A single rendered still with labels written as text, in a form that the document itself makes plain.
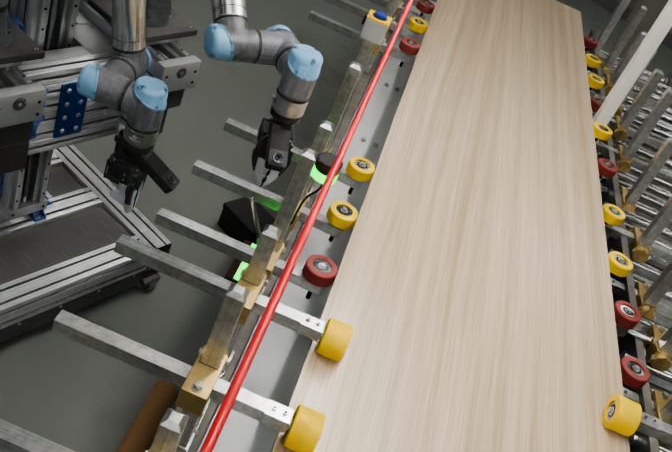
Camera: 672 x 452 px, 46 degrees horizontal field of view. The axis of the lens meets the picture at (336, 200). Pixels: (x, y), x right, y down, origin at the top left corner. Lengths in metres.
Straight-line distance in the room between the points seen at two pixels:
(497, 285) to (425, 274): 0.21
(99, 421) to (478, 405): 1.25
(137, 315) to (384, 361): 1.32
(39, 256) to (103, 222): 0.28
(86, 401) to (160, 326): 0.41
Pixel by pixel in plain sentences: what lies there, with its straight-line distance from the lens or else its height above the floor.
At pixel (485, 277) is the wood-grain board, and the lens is 2.13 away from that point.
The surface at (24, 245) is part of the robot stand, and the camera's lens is 2.74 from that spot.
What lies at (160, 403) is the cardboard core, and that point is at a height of 0.08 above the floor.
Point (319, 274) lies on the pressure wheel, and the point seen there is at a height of 0.91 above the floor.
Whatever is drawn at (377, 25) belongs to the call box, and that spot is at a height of 1.21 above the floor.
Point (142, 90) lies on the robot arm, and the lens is 1.76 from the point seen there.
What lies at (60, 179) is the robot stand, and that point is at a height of 0.21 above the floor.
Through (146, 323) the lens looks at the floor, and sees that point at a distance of 2.86.
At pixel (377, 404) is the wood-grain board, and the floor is 0.90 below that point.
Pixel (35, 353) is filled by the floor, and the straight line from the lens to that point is 2.72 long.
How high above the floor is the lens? 2.09
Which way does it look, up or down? 34 degrees down
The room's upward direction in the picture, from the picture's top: 24 degrees clockwise
